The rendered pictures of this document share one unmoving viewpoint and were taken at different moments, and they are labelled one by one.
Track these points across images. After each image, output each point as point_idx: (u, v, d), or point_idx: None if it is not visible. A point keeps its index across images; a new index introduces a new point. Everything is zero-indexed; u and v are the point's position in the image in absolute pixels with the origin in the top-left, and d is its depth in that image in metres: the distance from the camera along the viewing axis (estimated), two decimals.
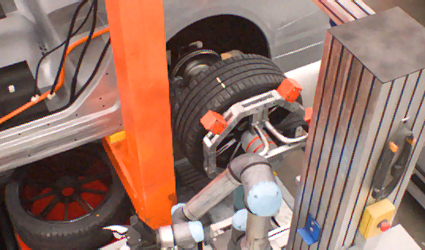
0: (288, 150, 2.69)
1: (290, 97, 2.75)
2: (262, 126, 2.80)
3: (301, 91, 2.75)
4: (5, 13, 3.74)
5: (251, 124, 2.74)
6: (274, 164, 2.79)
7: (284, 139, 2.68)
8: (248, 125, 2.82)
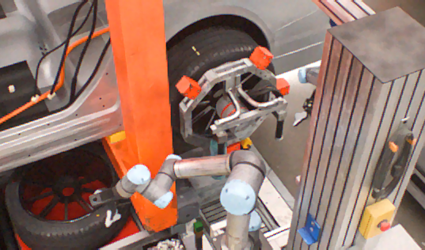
0: (259, 114, 2.85)
1: (262, 65, 2.91)
2: (235, 92, 2.97)
3: (271, 58, 2.91)
4: (5, 13, 3.74)
5: (224, 90, 2.90)
6: (246, 129, 2.96)
7: (255, 104, 2.84)
8: (222, 92, 2.98)
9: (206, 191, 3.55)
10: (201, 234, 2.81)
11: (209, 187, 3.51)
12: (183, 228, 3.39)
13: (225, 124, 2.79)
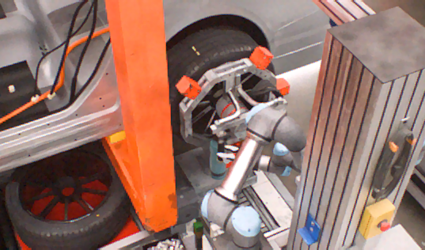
0: None
1: (262, 65, 2.91)
2: (235, 92, 2.97)
3: (271, 58, 2.91)
4: (5, 13, 3.74)
5: (224, 90, 2.90)
6: (246, 129, 2.96)
7: (255, 104, 2.84)
8: (222, 92, 2.98)
9: (206, 191, 3.55)
10: (201, 234, 2.81)
11: (209, 187, 3.51)
12: (183, 228, 3.39)
13: (225, 124, 2.79)
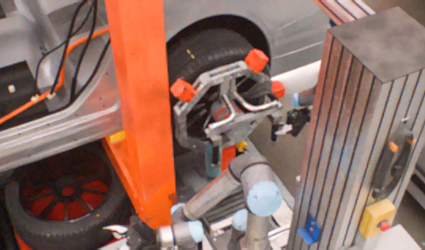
0: (254, 118, 2.83)
1: (257, 68, 2.90)
2: (230, 96, 2.95)
3: (267, 62, 2.90)
4: (5, 13, 3.74)
5: (218, 93, 2.88)
6: (241, 132, 2.94)
7: (249, 107, 2.82)
8: (218, 95, 2.97)
9: None
10: None
11: None
12: None
13: (220, 127, 2.77)
